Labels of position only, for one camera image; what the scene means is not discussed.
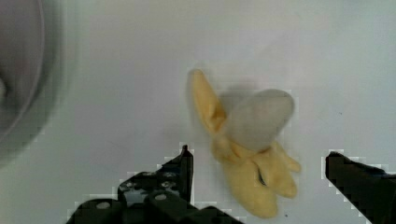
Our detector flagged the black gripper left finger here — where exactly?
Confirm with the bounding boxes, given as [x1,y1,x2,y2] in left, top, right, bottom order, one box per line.
[65,146,243,224]

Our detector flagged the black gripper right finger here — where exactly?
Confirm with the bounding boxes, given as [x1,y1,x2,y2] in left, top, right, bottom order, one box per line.
[325,151,396,224]

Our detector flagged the grey round plate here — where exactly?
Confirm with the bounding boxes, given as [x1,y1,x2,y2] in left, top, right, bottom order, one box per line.
[1,0,63,167]

